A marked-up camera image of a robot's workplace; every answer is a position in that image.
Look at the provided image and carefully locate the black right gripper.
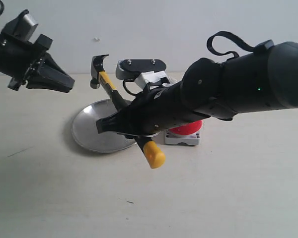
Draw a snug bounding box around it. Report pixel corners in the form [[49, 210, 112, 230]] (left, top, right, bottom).
[[96, 89, 164, 137]]

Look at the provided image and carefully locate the red dome push button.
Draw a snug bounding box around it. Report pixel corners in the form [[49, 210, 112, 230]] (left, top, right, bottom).
[[164, 120, 203, 146]]

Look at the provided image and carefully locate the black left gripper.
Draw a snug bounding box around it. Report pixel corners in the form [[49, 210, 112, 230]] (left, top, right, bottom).
[[2, 34, 75, 93]]

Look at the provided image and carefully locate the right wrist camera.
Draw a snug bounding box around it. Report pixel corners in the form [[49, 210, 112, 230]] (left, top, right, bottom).
[[115, 59, 174, 89]]

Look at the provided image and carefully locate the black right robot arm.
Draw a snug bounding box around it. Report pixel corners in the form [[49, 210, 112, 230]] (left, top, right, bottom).
[[96, 42, 298, 136]]

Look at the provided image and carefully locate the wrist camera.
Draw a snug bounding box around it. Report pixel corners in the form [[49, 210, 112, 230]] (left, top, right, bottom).
[[1, 9, 38, 42], [115, 59, 174, 89]]

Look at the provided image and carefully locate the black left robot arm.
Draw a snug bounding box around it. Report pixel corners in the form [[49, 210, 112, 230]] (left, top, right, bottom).
[[0, 34, 75, 93]]

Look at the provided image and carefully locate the yellow black claw hammer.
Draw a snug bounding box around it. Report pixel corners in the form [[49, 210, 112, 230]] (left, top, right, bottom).
[[90, 55, 165, 169]]

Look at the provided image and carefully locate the round steel plate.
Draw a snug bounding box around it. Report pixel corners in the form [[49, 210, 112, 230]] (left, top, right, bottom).
[[71, 99, 162, 154]]

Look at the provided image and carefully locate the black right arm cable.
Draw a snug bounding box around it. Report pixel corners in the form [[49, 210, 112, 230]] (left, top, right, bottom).
[[206, 31, 275, 60]]

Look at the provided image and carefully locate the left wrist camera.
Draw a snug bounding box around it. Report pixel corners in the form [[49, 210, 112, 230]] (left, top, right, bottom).
[[1, 9, 38, 42]]

